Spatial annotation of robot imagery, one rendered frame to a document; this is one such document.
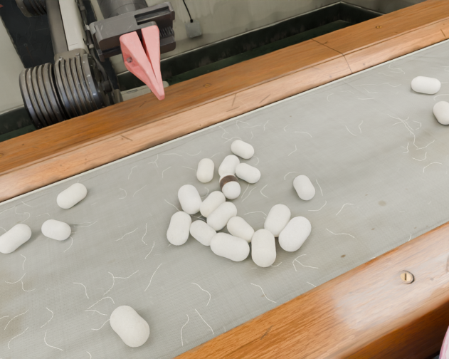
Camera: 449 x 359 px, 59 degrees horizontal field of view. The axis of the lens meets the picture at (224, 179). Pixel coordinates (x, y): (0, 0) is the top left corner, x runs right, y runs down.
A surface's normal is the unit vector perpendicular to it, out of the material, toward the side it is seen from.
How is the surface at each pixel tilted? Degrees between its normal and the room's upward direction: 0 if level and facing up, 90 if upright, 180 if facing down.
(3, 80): 89
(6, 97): 88
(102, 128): 0
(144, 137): 45
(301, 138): 0
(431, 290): 0
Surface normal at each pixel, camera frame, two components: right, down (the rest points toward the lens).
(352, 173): -0.15, -0.77
